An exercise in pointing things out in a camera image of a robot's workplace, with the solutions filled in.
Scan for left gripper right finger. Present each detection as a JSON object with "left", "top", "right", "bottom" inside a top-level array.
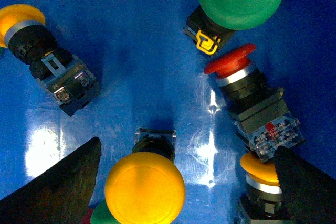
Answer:
[{"left": 274, "top": 146, "right": 335, "bottom": 223}]

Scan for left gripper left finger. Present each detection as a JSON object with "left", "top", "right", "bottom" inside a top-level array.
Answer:
[{"left": 1, "top": 137, "right": 101, "bottom": 223}]

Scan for yellow mushroom button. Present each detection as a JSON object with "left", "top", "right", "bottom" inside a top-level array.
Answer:
[{"left": 104, "top": 128, "right": 185, "bottom": 223}]

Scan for green button lying sideways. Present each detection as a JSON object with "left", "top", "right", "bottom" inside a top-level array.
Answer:
[{"left": 81, "top": 200, "right": 119, "bottom": 224}]

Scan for small red button lying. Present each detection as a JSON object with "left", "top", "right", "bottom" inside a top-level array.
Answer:
[{"left": 204, "top": 43, "right": 305, "bottom": 163}]

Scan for orange yellow button lying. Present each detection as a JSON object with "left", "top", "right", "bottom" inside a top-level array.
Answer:
[{"left": 1, "top": 4, "right": 100, "bottom": 116}]

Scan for left blue plastic bin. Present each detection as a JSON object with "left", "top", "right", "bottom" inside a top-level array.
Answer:
[{"left": 1, "top": 0, "right": 335, "bottom": 223}]

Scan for green mushroom button upright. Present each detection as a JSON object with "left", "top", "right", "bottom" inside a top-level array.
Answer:
[{"left": 184, "top": 0, "right": 282, "bottom": 57}]

